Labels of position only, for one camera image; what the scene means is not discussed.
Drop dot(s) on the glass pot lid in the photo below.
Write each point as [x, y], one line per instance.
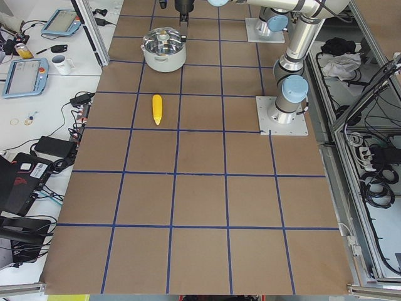
[163, 41]

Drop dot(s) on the yellow corn cob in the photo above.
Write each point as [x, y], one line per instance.
[157, 108]

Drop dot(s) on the white cooking pot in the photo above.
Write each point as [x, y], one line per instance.
[166, 63]

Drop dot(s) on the far blue teach pendant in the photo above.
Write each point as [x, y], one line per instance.
[64, 22]

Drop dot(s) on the blue teach pendant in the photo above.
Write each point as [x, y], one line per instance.
[26, 78]
[64, 22]

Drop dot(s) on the white mug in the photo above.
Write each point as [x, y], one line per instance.
[63, 64]

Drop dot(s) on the yellow drink can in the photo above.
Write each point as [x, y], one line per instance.
[23, 51]

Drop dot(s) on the black white cloth pile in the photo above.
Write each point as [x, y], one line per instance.
[345, 61]

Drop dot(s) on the near blue teach pendant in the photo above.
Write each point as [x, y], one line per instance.
[26, 78]

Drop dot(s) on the brown paper table cover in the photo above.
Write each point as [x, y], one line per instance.
[202, 203]

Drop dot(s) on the black power brick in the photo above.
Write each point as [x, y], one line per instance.
[55, 147]

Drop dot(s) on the black laptop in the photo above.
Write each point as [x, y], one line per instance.
[21, 179]

